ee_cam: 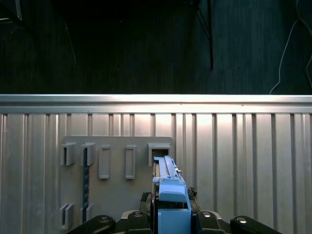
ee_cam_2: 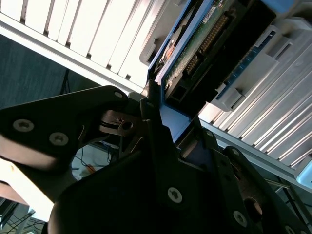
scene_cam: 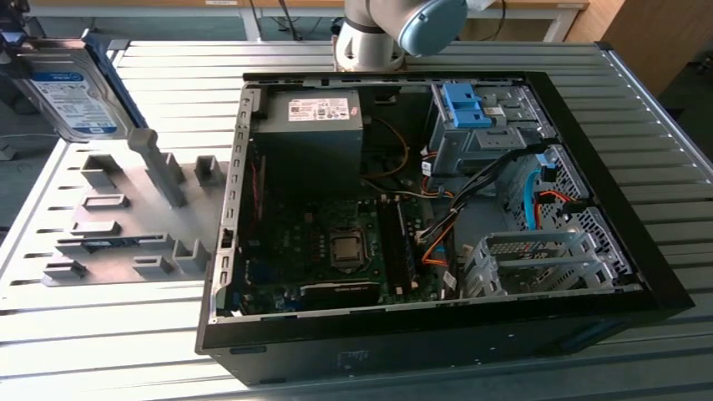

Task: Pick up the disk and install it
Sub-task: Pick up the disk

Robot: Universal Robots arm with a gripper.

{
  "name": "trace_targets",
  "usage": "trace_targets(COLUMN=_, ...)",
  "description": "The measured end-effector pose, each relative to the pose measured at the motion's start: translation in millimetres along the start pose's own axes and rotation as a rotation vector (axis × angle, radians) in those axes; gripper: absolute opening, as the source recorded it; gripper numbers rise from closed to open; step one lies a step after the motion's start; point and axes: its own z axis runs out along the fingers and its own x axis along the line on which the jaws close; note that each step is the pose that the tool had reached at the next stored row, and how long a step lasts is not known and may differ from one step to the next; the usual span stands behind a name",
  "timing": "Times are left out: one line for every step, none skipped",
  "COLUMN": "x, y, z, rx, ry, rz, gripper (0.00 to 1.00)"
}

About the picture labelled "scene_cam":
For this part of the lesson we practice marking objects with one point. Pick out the hard disk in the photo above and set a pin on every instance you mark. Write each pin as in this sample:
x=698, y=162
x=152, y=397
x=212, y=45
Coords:
x=72, y=100

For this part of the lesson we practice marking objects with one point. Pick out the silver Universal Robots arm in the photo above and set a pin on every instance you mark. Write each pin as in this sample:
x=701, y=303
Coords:
x=368, y=46

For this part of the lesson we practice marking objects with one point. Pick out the metal disk bay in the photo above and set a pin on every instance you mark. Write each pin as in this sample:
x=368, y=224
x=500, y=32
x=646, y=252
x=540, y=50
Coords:
x=534, y=236

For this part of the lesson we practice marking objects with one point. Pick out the black mesh waste basket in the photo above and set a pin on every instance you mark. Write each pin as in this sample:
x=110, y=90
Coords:
x=16, y=100

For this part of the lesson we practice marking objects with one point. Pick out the grey floor box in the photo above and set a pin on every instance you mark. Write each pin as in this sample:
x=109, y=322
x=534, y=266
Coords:
x=5, y=152

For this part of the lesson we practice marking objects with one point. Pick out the grey parts rack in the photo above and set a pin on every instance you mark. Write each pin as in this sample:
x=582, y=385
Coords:
x=133, y=217

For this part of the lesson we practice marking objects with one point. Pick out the RAM stick with label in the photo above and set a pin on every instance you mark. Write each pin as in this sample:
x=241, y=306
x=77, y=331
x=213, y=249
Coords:
x=105, y=244

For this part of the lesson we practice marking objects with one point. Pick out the grey power supply unit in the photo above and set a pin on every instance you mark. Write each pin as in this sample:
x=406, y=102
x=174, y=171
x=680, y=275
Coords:
x=312, y=142

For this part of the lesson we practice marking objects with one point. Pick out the green motherboard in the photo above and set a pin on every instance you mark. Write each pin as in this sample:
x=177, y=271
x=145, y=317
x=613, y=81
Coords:
x=289, y=250

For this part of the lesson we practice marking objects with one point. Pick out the silver CPU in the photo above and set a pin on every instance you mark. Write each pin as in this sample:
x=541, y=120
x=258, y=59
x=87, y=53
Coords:
x=346, y=250

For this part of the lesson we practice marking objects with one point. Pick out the CPU socket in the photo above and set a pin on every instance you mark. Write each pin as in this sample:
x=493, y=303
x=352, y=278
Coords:
x=348, y=264

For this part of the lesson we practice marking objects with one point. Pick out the blue plastic drive latch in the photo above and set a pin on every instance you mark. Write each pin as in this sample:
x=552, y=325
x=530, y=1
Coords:
x=465, y=119

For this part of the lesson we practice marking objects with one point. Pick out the black graphics card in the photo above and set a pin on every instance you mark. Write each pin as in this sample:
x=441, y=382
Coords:
x=340, y=292

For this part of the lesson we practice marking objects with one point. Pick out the grey metal drive cage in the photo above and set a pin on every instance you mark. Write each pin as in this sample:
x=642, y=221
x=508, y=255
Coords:
x=490, y=142

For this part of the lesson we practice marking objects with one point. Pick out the black open PC case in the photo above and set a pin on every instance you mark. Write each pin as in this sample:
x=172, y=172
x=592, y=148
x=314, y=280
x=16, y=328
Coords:
x=389, y=346

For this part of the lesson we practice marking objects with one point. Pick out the brown wooden cabinet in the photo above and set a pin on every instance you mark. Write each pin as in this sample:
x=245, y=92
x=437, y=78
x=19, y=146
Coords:
x=640, y=37

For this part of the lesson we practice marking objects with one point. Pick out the white frame wooden desk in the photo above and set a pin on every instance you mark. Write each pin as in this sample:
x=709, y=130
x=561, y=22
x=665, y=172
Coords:
x=250, y=25

